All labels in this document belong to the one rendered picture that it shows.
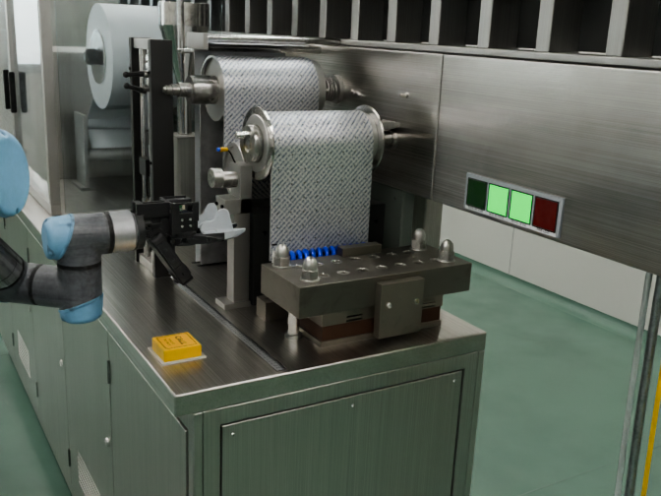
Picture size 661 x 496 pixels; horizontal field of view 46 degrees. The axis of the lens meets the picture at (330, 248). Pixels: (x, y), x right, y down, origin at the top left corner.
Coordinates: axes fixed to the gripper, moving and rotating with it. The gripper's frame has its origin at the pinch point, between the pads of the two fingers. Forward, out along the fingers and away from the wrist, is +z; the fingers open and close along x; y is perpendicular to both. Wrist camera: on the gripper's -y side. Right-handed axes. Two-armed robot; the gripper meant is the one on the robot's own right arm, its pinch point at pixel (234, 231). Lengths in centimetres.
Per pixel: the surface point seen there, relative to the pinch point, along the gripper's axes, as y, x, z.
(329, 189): 7.0, -0.1, 21.0
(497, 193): 10, -30, 40
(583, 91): 30, -47, 41
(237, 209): 2.7, 7.3, 3.8
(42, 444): -106, 132, -17
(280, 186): 8.3, -0.1, 9.9
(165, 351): -17.2, -12.6, -18.6
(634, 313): -94, 111, 274
